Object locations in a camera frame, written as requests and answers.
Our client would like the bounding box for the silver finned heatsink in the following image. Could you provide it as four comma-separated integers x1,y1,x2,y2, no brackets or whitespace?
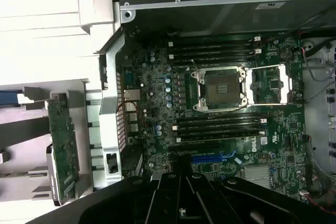
243,165,271,189

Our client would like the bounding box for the silver rear port block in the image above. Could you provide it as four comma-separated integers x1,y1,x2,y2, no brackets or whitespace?
123,89,141,133

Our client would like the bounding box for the blue expansion slot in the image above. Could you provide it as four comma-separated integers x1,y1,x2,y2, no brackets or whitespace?
193,155,228,164

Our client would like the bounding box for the wire locking lever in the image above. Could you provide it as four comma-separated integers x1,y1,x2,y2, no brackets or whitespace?
207,104,249,119

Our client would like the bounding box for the green motherboard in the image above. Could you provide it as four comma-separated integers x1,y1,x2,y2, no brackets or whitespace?
123,28,309,204

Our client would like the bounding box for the silver socket cover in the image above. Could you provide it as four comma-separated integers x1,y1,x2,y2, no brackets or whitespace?
246,65,295,105

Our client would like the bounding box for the open black PC case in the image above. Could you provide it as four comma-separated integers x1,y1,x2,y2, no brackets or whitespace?
78,0,336,213

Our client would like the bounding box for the red and black wire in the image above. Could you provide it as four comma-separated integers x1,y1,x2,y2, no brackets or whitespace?
300,191,336,213

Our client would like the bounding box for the CPU socket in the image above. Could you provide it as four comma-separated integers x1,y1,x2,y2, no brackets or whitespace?
193,65,249,112

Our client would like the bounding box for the black RAM slot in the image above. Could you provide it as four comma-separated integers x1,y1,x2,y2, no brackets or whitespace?
175,131,266,143
177,126,259,137
172,119,268,132
167,36,262,48
173,56,250,66
173,43,253,54
167,48,263,61
177,115,260,124

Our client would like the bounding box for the blue disk carrier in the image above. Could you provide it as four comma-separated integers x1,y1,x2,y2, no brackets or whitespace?
0,90,24,107

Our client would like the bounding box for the grey parts rack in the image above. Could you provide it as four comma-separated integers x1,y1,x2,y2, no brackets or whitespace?
0,78,103,204

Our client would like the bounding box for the grey wire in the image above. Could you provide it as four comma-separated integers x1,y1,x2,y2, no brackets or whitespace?
301,58,336,82

